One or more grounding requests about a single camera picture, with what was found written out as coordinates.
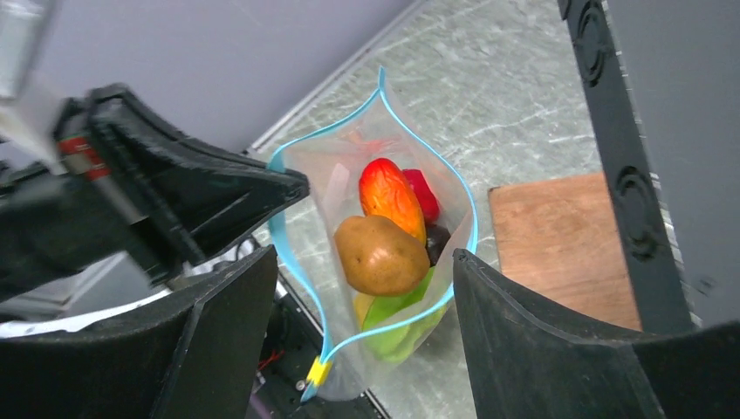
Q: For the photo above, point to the dark grey metal chassis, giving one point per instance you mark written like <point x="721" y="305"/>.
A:
<point x="661" y="81"/>

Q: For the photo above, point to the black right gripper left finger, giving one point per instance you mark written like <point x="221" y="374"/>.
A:
<point x="191" y="354"/>

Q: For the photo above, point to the red orange toy mango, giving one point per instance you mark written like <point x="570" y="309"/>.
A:
<point x="385" y="191"/>

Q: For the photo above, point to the wooden cutting board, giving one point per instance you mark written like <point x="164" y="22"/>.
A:
<point x="559" y="238"/>

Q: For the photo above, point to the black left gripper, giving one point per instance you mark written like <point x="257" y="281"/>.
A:
<point x="110" y="175"/>

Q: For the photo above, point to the clear zip top bag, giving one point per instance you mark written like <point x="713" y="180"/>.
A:
<point x="332" y="158"/>

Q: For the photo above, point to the dark purple toy mangosteen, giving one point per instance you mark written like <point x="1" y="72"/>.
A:
<point x="437" y="238"/>

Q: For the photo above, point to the red toy apple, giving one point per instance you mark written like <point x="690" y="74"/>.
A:
<point x="428" y="202"/>

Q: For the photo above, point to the brown toy kiwi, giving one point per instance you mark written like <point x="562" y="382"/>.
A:
<point x="378" y="257"/>

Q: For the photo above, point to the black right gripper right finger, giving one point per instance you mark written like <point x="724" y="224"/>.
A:
<point x="530" y="357"/>

